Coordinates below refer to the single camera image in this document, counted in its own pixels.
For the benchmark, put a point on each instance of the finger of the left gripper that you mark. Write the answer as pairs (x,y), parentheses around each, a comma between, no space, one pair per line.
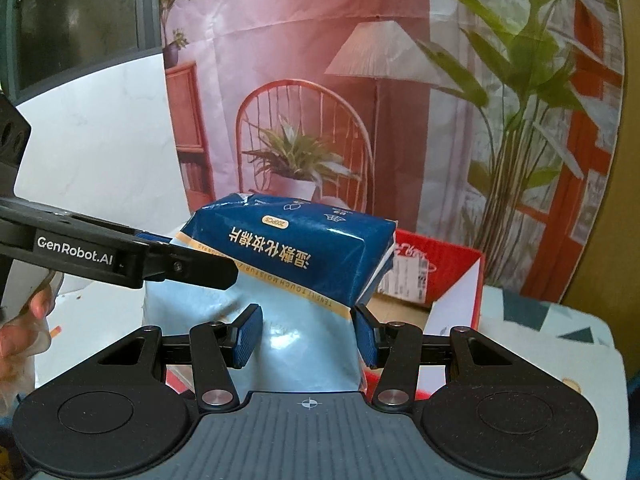
(170,262)

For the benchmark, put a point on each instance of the white shipping label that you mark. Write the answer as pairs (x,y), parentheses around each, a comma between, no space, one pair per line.
(407,278)

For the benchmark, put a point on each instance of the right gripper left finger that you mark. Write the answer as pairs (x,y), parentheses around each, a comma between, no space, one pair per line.
(215,348)

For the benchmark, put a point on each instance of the dark window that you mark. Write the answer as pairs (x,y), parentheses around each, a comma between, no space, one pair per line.
(46,43)

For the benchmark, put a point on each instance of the person left hand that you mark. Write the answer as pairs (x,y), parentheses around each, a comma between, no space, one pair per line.
(21,340)

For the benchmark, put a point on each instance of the red strawberry cardboard box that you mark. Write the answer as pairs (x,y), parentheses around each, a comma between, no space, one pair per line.
(303,348)

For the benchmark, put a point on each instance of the blue tissue pack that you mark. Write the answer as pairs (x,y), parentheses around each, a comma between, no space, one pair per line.
(332,256)

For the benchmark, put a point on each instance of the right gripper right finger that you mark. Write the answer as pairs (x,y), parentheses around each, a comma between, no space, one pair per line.
(395,349)

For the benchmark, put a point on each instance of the printed room backdrop cloth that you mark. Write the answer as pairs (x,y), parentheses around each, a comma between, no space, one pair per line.
(487,123)

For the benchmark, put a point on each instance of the patterned tablecloth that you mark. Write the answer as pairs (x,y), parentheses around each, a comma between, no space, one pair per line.
(574,347)

